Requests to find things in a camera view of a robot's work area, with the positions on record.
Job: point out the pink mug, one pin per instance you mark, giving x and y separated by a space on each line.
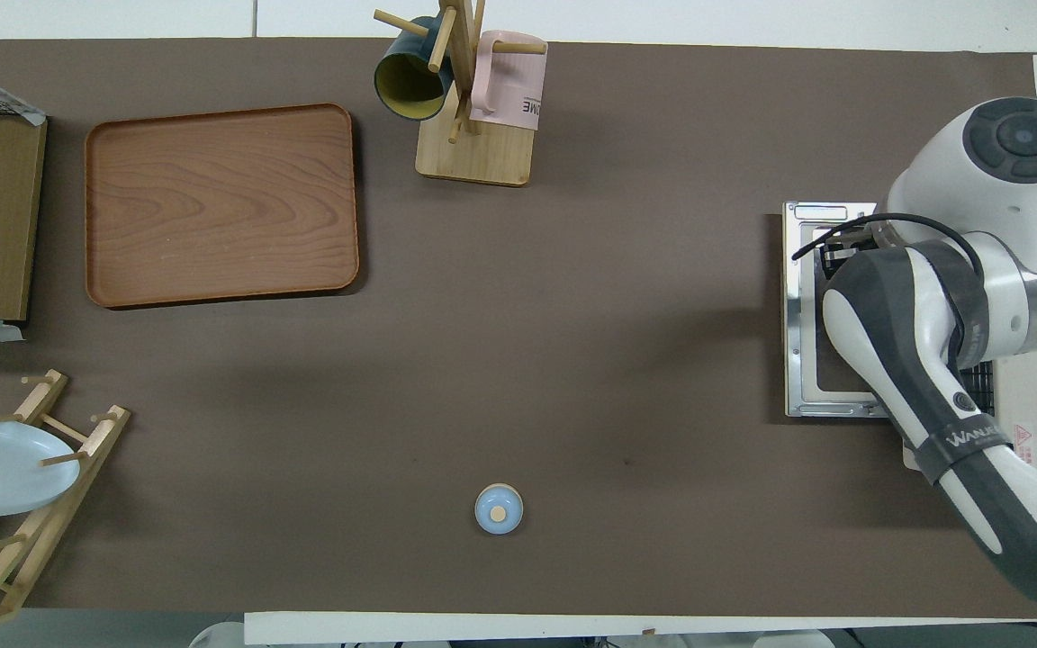
509 90

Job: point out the dark blue mug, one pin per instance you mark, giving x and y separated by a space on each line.
406 81

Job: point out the wooden mug tree stand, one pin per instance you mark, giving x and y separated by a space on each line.
473 162

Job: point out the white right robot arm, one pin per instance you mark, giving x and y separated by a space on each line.
1023 225

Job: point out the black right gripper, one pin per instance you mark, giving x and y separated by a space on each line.
847 252

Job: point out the brown table mat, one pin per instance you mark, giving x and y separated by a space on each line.
572 360

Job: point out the wooden plate rack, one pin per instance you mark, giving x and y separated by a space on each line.
95 441

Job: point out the small blue dome with knob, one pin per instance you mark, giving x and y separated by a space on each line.
499 509

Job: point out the brown wooden tray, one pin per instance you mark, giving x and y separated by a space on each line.
212 207

